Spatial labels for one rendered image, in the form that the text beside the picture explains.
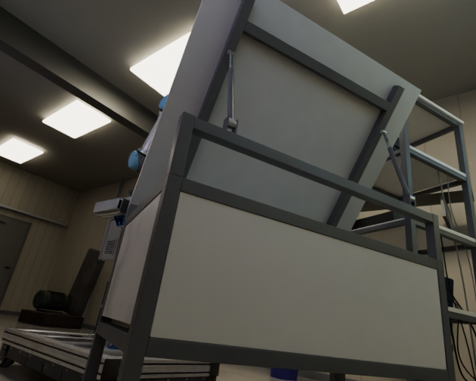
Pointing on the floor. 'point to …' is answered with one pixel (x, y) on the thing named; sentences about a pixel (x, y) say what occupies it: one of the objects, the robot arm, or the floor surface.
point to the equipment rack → (423, 128)
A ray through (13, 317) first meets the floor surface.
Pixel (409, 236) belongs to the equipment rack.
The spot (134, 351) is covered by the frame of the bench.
